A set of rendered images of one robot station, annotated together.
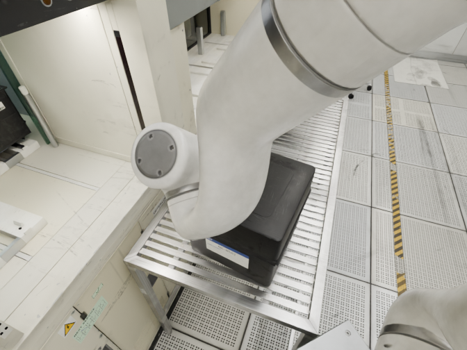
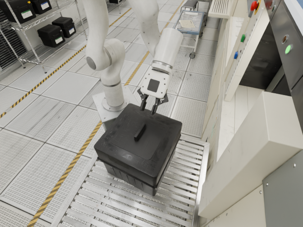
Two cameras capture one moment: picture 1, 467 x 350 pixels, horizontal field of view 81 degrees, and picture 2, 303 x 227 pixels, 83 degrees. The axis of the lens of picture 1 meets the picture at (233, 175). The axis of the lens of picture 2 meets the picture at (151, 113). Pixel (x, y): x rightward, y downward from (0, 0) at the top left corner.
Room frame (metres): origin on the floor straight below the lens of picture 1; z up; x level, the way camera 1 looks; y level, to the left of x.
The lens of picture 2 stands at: (0.94, -0.01, 1.62)
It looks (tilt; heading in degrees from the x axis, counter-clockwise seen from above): 49 degrees down; 178
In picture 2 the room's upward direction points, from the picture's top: straight up
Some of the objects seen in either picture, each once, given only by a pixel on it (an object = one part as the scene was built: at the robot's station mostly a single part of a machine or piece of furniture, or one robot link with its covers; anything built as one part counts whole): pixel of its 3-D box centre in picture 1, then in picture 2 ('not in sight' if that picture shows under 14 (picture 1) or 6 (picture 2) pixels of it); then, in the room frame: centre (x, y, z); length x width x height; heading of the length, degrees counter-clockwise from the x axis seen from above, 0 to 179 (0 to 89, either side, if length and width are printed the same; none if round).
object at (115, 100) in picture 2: not in sight; (113, 92); (0.06, -0.24, 0.85); 0.19 x 0.19 x 0.18
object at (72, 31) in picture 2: not in sight; (64, 27); (-2.33, -1.49, 0.31); 0.30 x 0.28 x 0.26; 164
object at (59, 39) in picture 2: not in sight; (52, 35); (-1.99, -1.60, 0.31); 0.30 x 0.28 x 0.26; 156
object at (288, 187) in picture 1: (249, 189); (140, 138); (0.52, -0.05, 0.98); 0.29 x 0.29 x 0.13; 62
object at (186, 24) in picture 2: not in sight; (187, 23); (-2.04, 0.66, 0.47); 0.31 x 0.23 x 0.02; 1
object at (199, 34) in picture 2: not in sight; (188, 33); (-2.20, 0.75, 0.24); 0.97 x 0.52 x 0.48; 162
